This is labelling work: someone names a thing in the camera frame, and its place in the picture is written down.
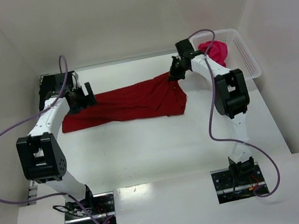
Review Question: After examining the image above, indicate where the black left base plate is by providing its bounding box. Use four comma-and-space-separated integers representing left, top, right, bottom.
52, 192, 116, 224

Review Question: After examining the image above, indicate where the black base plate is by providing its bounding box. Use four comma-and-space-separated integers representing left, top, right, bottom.
211, 164, 269, 204
52, 192, 116, 224

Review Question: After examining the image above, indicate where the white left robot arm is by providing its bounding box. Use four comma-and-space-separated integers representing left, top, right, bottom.
16, 70, 97, 212

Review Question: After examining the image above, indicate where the white plastic basket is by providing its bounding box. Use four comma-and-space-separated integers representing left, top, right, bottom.
189, 23, 264, 90

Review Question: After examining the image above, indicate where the dark red t shirt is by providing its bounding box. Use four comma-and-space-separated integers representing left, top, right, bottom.
62, 73, 187, 133

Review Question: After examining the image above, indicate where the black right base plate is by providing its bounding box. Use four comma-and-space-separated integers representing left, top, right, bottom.
211, 164, 269, 204

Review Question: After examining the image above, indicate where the black folded t shirt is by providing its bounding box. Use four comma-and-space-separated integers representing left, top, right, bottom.
39, 73, 64, 111

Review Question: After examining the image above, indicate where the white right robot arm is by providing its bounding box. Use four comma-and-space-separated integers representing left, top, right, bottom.
168, 39, 254, 176

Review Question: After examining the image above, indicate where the pink crumpled t shirt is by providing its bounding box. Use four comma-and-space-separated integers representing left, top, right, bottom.
207, 40, 228, 67

